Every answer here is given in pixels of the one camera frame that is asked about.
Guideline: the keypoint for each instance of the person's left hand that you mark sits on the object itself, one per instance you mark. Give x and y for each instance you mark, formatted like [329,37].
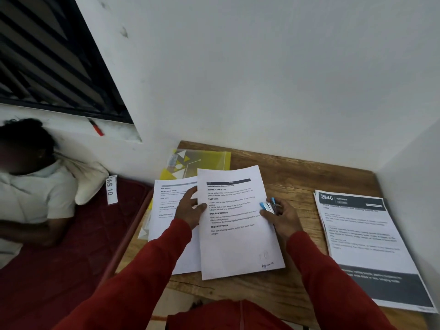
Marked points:
[189,211]

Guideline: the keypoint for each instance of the person's right hand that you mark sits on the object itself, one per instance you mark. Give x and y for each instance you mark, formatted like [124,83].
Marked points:
[287,221]

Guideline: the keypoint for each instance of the blue and silver stapler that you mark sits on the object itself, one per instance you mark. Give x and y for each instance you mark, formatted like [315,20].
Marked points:
[270,206]

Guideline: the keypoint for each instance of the stack of printed sheets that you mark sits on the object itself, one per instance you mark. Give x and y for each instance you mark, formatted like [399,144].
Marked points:
[163,202]

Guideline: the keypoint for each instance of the small pile of printed sheets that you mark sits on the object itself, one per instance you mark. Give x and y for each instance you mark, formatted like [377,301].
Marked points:
[318,209]

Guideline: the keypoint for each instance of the yellow patterned plastic folder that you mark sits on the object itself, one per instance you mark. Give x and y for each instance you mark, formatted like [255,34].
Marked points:
[209,161]

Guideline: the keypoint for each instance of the pile of text-only sheets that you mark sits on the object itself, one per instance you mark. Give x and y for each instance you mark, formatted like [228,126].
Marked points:
[237,244]

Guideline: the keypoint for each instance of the sorted pile with dark headers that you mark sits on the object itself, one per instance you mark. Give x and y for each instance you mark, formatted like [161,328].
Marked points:
[364,237]

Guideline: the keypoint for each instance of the person's left forearm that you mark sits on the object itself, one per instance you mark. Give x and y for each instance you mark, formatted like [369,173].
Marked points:
[137,285]

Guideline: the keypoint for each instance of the person's right forearm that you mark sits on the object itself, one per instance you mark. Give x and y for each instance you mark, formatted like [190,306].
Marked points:
[337,288]

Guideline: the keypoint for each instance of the person's red jacket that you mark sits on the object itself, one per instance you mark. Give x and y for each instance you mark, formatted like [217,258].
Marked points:
[233,317]

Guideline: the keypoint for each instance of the white paper label tag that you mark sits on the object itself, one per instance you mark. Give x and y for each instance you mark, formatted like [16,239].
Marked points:
[111,190]

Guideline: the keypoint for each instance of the white pillow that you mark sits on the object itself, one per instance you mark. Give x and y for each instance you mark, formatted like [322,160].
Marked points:
[89,182]

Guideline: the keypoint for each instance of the red marker on sill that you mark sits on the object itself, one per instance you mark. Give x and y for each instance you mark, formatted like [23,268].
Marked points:
[97,128]

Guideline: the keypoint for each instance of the maroon bed mattress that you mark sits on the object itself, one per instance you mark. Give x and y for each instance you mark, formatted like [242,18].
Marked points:
[62,271]

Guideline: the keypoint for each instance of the dark louvred window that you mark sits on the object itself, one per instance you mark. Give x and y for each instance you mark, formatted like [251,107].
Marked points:
[58,51]

